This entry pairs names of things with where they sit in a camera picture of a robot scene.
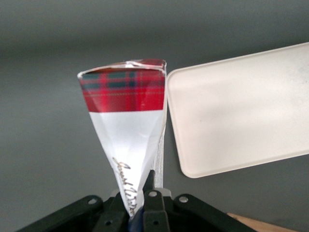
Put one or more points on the white rectangular tray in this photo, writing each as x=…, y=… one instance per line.
x=236, y=111

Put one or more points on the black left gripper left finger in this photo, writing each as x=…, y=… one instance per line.
x=96, y=215

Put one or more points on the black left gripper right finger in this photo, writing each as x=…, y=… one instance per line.
x=169, y=215

